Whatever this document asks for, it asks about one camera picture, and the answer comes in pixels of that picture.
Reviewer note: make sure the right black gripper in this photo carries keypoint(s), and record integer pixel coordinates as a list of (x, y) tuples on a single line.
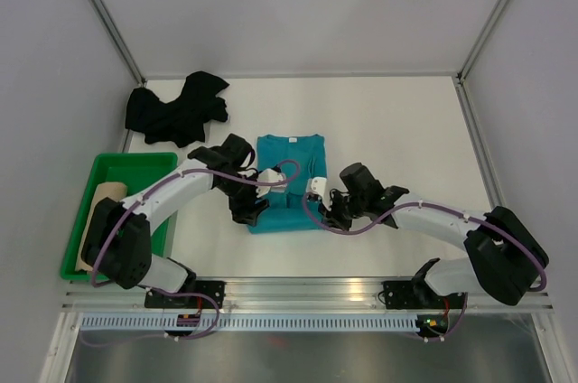
[(330, 217)]

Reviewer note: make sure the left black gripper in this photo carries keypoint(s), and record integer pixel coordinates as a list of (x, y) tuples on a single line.
[(247, 211)]

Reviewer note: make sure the teal t-shirt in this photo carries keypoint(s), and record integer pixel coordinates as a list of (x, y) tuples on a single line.
[(285, 212)]

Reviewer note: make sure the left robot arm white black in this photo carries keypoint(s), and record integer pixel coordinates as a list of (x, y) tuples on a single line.
[(118, 244)]

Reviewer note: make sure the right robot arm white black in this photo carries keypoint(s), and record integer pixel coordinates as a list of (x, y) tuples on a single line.
[(502, 258)]

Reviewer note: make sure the black t-shirt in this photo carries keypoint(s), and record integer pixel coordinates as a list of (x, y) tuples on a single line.
[(181, 121)]

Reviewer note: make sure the green plastic tray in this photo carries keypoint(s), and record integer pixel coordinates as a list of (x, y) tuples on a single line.
[(137, 171)]

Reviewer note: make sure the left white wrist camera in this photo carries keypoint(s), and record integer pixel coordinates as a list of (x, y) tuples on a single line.
[(270, 180)]

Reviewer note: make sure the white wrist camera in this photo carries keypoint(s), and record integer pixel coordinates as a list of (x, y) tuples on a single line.
[(317, 186), (270, 180)]

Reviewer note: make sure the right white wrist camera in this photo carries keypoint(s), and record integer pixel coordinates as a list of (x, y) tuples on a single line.
[(317, 186)]

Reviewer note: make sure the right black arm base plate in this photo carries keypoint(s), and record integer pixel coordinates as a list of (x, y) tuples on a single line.
[(405, 295)]

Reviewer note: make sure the aluminium frame rail front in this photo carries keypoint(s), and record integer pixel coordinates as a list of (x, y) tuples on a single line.
[(249, 295)]

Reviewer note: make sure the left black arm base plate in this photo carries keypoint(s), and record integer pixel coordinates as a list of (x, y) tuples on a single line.
[(201, 295)]

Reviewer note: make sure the white slotted cable duct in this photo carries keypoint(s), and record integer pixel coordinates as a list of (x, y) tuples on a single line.
[(262, 322)]

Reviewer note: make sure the left aluminium corner post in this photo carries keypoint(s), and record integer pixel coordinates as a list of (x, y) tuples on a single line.
[(119, 43)]

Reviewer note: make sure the aluminium corner post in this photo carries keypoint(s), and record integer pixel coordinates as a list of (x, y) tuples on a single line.
[(119, 43), (491, 24)]

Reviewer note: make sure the right aluminium corner post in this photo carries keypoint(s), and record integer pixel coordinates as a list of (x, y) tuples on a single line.
[(491, 24)]

